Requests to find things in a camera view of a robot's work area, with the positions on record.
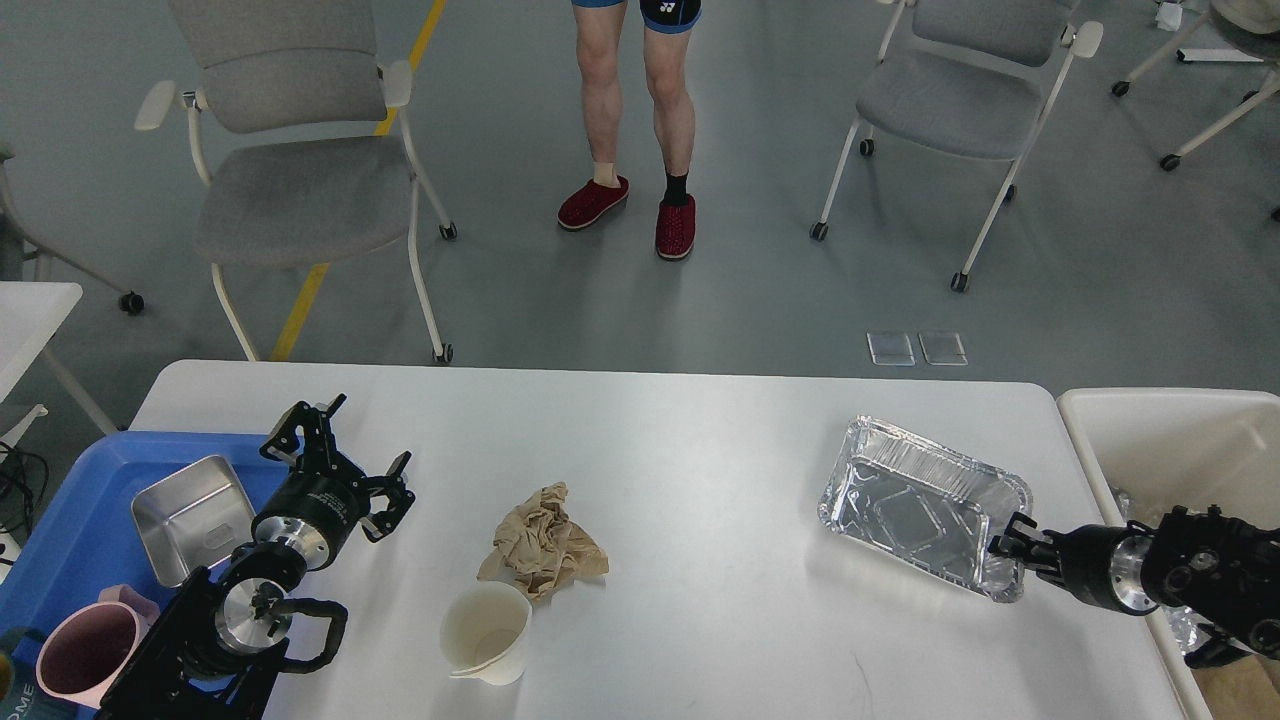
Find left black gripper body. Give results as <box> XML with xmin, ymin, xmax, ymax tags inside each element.
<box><xmin>251</xmin><ymin>469</ymin><xmax>387</xmax><ymax>571</ymax></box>

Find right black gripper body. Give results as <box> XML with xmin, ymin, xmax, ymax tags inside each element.
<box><xmin>1050</xmin><ymin>525</ymin><xmax>1156</xmax><ymax>618</ymax></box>

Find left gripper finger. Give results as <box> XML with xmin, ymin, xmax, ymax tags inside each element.
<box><xmin>259</xmin><ymin>393</ymin><xmax>349</xmax><ymax>477</ymax></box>
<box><xmin>360</xmin><ymin>451</ymin><xmax>416</xmax><ymax>543</ymax></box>

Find square steel tray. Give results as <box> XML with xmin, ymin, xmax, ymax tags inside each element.
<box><xmin>131</xmin><ymin>455</ymin><xmax>255</xmax><ymax>588</ymax></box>

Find aluminium foil tray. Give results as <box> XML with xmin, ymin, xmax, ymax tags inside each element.
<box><xmin>817</xmin><ymin>415</ymin><xmax>1034</xmax><ymax>603</ymax></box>

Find white paper cup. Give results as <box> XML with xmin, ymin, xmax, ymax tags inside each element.
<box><xmin>440</xmin><ymin>582</ymin><xmax>532</xmax><ymax>685</ymax></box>

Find pink ribbed mug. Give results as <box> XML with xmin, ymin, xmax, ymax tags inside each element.
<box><xmin>35</xmin><ymin>584</ymin><xmax>161</xmax><ymax>710</ymax></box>

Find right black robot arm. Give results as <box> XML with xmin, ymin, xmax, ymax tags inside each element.
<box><xmin>988</xmin><ymin>505</ymin><xmax>1279</xmax><ymax>669</ymax></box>

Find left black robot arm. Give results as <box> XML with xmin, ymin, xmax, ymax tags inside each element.
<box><xmin>96</xmin><ymin>395</ymin><xmax>415</xmax><ymax>719</ymax></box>

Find white plastic bin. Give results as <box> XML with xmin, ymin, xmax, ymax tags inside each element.
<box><xmin>1057</xmin><ymin>388</ymin><xmax>1279</xmax><ymax>719</ymax></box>

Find crumpled brown paper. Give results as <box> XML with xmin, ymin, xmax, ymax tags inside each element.
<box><xmin>476</xmin><ymin>482</ymin><xmax>611</xmax><ymax>603</ymax></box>

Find floor socket plate left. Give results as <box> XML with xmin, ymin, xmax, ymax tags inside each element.
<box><xmin>867</xmin><ymin>332</ymin><xmax>916</xmax><ymax>366</ymax></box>

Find blue plastic tray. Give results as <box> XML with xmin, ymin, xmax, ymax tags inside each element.
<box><xmin>1</xmin><ymin>432</ymin><xmax>289</xmax><ymax>633</ymax></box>

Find white side table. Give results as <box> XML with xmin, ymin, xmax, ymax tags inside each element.
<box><xmin>1</xmin><ymin>281</ymin><xmax>119</xmax><ymax>436</ymax></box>

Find grey chair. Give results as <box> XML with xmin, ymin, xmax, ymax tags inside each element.
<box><xmin>808</xmin><ymin>1</ymin><xmax>1105</xmax><ymax>293</ymax></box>
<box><xmin>134</xmin><ymin>1</ymin><xmax>457</xmax><ymax>365</ymax></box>
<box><xmin>1</xmin><ymin>141</ymin><xmax>145</xmax><ymax>316</ymax></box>

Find grey chair far left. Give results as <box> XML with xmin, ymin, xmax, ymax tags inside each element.
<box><xmin>1</xmin><ymin>141</ymin><xmax>145</xmax><ymax>316</ymax></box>

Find grey chair right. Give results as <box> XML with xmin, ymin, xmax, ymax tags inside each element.
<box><xmin>808</xmin><ymin>1</ymin><xmax>1105</xmax><ymax>293</ymax></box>

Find person in black shirt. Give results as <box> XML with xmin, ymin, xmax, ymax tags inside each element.
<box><xmin>557</xmin><ymin>0</ymin><xmax>703</xmax><ymax>263</ymax></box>

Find chair far right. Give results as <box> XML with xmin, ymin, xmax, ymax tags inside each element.
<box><xmin>1110</xmin><ymin>0</ymin><xmax>1280</xmax><ymax>222</ymax></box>

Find black cables at left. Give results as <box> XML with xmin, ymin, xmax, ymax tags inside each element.
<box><xmin>0</xmin><ymin>443</ymin><xmax>49</xmax><ymax>541</ymax></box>

